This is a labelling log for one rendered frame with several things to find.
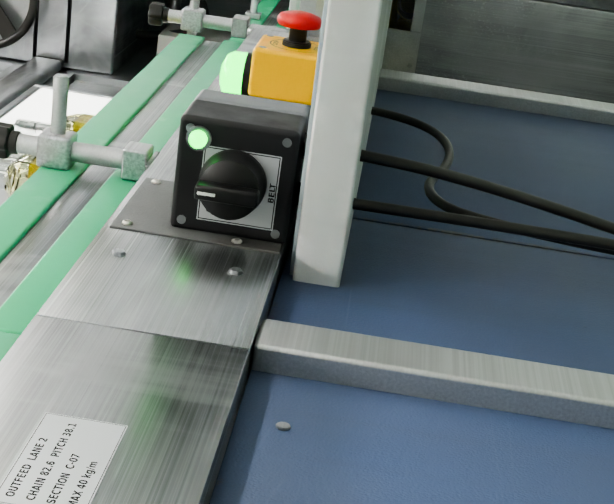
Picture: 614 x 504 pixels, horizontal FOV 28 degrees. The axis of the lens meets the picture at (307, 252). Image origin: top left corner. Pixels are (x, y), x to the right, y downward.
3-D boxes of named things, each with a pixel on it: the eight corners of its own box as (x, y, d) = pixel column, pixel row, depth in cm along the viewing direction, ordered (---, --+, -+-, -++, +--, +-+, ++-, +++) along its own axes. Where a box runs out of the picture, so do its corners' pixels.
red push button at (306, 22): (276, 42, 114) (281, 5, 113) (319, 49, 114) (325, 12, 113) (271, 51, 110) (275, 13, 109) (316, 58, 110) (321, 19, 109)
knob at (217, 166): (262, 218, 84) (255, 235, 81) (196, 208, 84) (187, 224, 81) (270, 154, 82) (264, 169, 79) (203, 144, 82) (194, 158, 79)
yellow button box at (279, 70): (332, 118, 117) (254, 106, 118) (343, 39, 115) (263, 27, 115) (325, 137, 111) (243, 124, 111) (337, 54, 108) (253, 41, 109)
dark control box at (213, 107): (303, 210, 92) (190, 192, 92) (317, 105, 89) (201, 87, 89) (291, 248, 84) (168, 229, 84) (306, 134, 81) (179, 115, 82)
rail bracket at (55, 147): (158, 173, 101) (-4, 147, 102) (166, 84, 99) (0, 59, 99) (147, 187, 98) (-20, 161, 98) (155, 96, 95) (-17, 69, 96)
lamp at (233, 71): (253, 96, 116) (221, 91, 116) (259, 49, 115) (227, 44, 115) (246, 108, 112) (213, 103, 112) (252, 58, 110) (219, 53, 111)
